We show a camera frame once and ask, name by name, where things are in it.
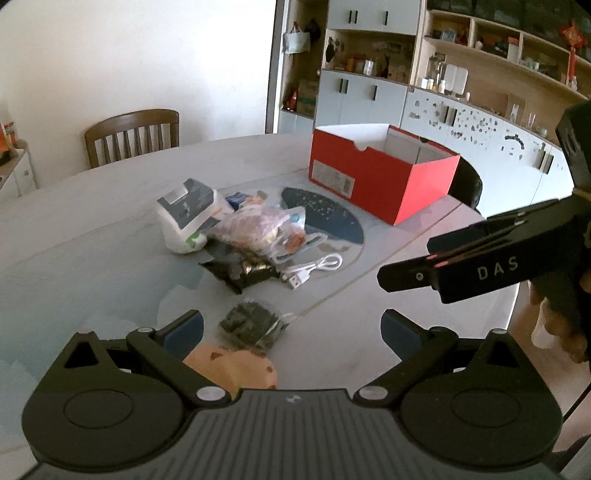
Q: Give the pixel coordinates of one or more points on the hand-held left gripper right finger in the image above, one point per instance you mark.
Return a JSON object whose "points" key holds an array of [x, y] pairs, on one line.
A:
{"points": [[400, 333]]}

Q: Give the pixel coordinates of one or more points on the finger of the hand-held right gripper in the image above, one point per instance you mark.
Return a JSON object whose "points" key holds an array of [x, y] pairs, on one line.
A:
{"points": [[480, 230], [406, 276]]}

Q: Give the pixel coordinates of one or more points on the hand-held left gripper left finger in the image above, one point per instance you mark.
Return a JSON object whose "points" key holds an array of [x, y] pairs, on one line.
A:
{"points": [[182, 334]]}

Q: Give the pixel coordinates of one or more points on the red cardboard shoe box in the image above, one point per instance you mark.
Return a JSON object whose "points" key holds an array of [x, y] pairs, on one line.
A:
{"points": [[369, 180]]}

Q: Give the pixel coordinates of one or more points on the grey white tissue pack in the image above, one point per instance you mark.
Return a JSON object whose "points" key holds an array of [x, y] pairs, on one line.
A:
{"points": [[184, 217]]}

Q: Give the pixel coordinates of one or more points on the white desktop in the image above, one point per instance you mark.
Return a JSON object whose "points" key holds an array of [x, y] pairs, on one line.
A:
{"points": [[92, 207]]}

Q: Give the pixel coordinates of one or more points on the person's right hand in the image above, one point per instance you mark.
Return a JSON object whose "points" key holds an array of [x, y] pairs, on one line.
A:
{"points": [[570, 346]]}

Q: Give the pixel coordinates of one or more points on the black chair back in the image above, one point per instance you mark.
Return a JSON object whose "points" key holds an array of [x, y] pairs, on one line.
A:
{"points": [[468, 184]]}

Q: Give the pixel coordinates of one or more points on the orange round bread packet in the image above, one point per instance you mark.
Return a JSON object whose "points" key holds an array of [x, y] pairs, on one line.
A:
{"points": [[231, 369]]}

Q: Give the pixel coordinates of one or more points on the dark green snack packet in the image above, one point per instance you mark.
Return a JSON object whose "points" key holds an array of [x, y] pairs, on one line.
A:
{"points": [[244, 323]]}

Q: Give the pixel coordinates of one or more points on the black snack packet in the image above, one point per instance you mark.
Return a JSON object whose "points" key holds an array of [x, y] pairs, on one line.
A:
{"points": [[231, 272]]}

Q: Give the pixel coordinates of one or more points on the clear printed table mat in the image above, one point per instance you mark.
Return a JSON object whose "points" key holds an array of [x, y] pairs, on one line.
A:
{"points": [[323, 221]]}

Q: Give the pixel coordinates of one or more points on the clear bag of snacks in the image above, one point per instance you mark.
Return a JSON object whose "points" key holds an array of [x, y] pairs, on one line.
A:
{"points": [[249, 226]]}

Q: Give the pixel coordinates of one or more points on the blue white orange carton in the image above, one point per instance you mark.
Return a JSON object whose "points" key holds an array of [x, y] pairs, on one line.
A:
{"points": [[238, 201]]}

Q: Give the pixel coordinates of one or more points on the red knot ornament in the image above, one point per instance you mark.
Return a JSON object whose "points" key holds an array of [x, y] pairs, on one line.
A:
{"points": [[570, 34]]}

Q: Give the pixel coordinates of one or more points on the brown wooden chair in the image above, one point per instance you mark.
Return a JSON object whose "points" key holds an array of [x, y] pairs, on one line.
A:
{"points": [[134, 121]]}

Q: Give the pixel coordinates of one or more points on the white side cabinet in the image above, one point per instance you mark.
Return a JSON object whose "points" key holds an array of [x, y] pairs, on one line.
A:
{"points": [[23, 173]]}

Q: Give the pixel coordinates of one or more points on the light hanging tote bag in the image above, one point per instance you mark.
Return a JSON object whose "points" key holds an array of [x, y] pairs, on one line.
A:
{"points": [[296, 41]]}

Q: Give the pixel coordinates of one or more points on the orange box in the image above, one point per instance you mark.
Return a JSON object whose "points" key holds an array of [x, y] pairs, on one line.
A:
{"points": [[5, 138]]}

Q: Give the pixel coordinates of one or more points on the wooden wall shelf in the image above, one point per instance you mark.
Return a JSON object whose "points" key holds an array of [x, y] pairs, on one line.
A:
{"points": [[503, 60]]}

